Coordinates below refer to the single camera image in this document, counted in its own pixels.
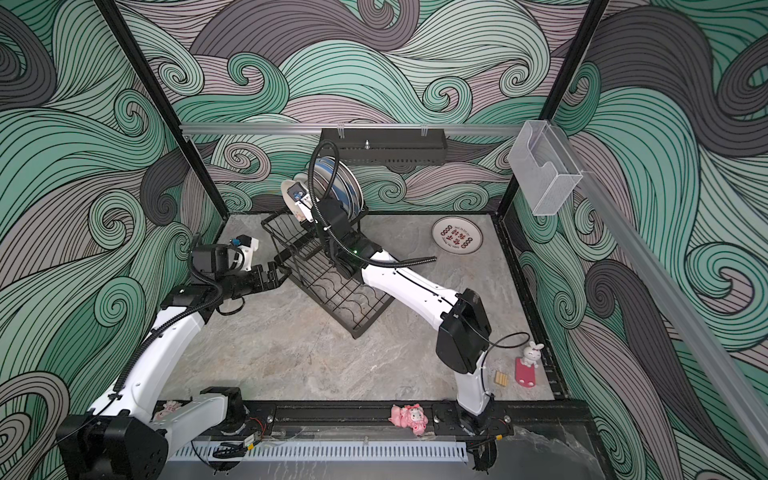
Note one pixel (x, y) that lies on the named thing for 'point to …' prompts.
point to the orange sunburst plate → (349, 186)
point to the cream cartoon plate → (290, 203)
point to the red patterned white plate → (457, 234)
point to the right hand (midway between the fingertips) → (320, 194)
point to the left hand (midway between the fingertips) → (279, 270)
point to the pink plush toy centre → (409, 416)
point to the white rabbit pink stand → (526, 367)
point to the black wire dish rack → (345, 297)
